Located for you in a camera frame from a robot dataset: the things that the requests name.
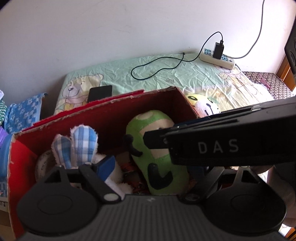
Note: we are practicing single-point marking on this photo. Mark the black charger adapter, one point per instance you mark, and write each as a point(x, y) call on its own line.
point(218, 49)

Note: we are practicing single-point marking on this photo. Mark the white tape roll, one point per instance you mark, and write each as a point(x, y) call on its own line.
point(44, 164)

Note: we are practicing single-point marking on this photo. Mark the white power strip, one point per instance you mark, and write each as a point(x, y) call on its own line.
point(227, 63)

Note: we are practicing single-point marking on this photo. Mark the purple cloth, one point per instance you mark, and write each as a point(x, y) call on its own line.
point(3, 134)

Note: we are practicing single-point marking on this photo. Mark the black smartphone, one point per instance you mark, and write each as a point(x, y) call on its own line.
point(99, 93)

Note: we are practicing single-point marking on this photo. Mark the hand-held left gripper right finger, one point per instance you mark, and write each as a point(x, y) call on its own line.
point(197, 172)

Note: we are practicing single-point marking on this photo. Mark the yellow tiger plush toy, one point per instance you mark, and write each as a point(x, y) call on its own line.
point(203, 106)

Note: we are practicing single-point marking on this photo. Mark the red cardboard box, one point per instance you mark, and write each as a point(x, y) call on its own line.
point(92, 115)

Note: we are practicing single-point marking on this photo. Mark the small rabbit plush plaid ears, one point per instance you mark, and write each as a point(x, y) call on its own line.
point(81, 141)

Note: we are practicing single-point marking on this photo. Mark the cartoon bear bed sheet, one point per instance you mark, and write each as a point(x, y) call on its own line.
point(161, 88)

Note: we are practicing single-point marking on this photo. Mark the blue floral cloth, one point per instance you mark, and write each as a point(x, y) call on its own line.
point(25, 111)

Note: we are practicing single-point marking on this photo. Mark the green cartoon plush toy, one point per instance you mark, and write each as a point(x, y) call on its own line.
point(138, 129)

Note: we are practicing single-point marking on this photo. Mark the wooden furniture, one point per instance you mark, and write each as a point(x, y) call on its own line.
point(286, 74)

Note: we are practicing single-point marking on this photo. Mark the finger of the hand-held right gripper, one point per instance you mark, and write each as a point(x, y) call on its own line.
point(157, 139)
point(208, 120)

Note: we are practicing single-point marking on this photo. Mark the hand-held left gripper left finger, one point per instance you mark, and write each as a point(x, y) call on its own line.
point(106, 165)

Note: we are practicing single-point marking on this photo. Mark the pile of folded clothes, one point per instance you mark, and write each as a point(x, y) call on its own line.
point(1, 111)

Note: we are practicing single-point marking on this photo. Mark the brown floral covered table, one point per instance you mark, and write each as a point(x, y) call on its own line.
point(277, 87)

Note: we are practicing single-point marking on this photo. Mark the person's right forearm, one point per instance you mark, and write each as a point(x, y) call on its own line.
point(282, 192)

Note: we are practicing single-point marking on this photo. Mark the black device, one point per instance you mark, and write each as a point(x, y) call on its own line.
point(291, 53)

